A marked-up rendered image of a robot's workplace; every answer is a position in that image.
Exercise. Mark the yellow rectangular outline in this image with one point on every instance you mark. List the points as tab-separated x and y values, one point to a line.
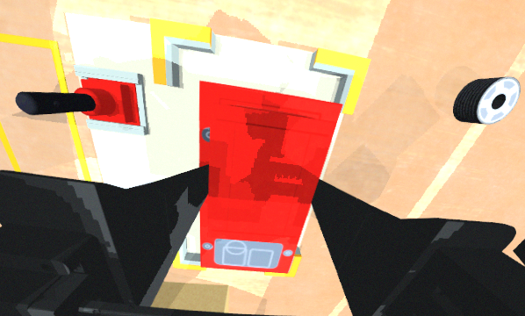
53	45

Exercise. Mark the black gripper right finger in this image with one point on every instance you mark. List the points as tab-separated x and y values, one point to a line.
376	254

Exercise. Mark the black toy tyre with white hub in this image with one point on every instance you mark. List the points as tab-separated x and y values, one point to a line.
487	101

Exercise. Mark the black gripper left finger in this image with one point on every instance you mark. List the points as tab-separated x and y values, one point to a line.
140	229

